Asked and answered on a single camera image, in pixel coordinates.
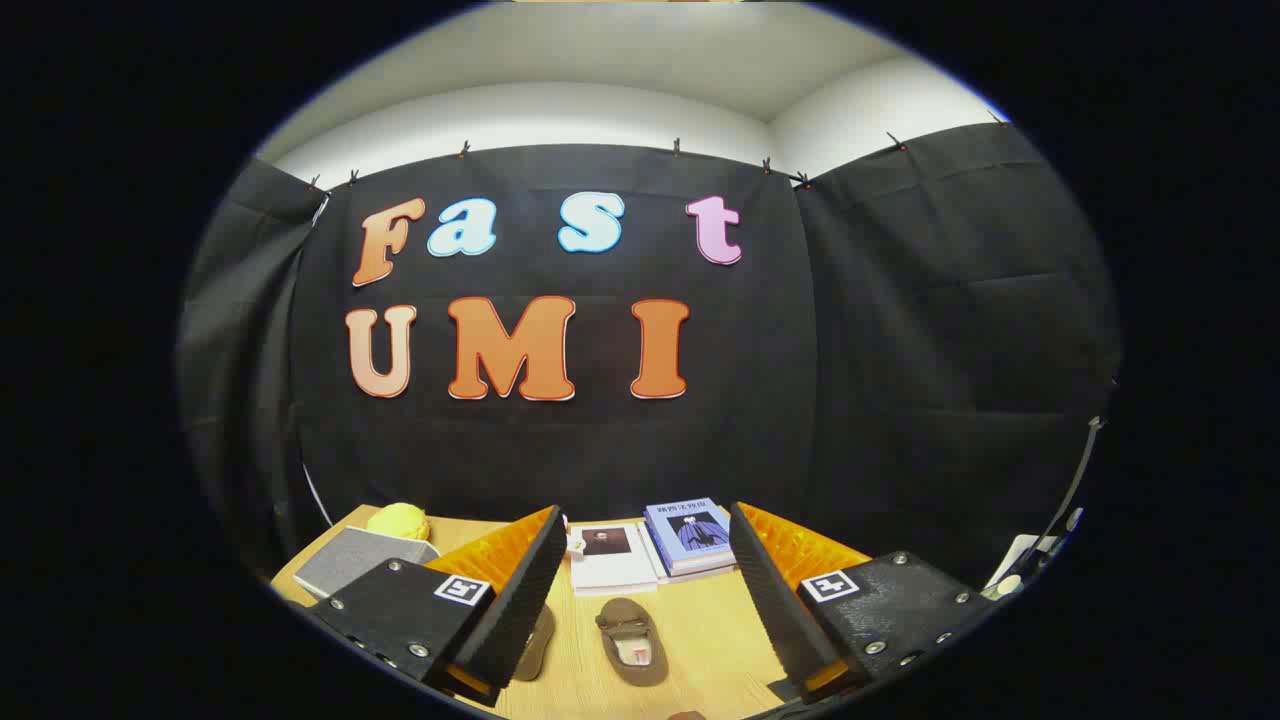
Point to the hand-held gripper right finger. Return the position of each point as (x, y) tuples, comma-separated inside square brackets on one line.
[(775, 600)]

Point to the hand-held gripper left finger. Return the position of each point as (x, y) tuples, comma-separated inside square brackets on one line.
[(525, 600)]

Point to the brown fuzzy shoe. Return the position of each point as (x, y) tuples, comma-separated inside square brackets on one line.
[(625, 615), (540, 645)]

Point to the grey fabric storage box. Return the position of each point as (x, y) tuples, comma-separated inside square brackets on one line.
[(345, 565)]

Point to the white book with portrait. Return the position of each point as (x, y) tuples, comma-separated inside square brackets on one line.
[(610, 570)]

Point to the blue book with figure cover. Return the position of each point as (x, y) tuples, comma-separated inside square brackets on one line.
[(690, 530)]

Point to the book with blue spine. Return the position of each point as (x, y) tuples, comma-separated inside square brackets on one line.
[(665, 572)]

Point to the yellow plush toy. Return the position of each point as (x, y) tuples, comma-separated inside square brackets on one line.
[(398, 520)]

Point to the thin grey metal pole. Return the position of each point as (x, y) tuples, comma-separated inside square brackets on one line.
[(1072, 500)]

